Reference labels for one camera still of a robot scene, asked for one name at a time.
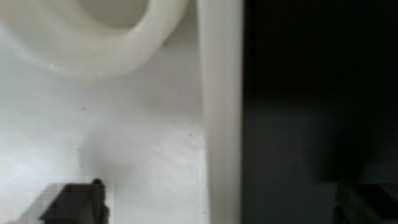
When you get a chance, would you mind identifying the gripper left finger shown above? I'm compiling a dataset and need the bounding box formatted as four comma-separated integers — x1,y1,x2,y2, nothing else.
39,179,110,224

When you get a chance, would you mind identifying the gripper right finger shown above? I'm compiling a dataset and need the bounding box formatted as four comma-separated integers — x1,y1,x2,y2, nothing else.
332,184,398,224

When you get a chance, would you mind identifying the white square table top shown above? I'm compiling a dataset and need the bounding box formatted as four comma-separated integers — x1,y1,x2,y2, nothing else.
0,0,243,224

